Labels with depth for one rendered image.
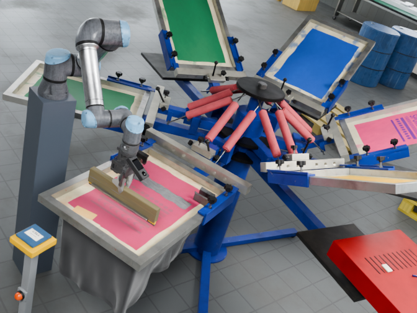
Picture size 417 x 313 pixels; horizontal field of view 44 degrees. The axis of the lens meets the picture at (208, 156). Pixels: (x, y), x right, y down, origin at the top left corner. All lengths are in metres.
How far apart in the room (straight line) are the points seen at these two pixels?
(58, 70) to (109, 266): 0.98
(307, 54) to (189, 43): 0.93
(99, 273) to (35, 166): 0.74
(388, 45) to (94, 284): 6.74
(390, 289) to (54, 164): 1.78
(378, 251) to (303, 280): 1.49
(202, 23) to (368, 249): 2.24
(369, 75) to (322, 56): 4.46
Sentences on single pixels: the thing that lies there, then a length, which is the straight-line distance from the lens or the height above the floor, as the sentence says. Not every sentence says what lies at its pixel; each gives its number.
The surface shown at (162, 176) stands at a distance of 2.71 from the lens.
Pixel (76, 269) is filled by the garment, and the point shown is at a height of 0.61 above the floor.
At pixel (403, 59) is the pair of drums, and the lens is 8.93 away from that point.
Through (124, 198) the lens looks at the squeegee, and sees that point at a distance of 2.31.
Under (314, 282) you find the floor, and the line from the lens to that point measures 3.98.
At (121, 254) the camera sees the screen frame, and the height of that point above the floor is 0.98.
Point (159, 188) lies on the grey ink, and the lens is 2.60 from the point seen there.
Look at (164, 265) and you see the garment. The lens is 2.59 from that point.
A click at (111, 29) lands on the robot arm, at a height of 1.69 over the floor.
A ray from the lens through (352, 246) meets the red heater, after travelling 2.46.
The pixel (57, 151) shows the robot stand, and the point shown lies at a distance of 2.84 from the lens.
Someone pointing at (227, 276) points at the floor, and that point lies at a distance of 3.69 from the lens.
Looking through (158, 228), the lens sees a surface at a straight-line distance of 2.36.
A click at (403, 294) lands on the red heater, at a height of 1.11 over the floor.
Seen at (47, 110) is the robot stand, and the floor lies 1.16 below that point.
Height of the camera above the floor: 2.42
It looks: 29 degrees down
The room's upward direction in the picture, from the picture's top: 17 degrees clockwise
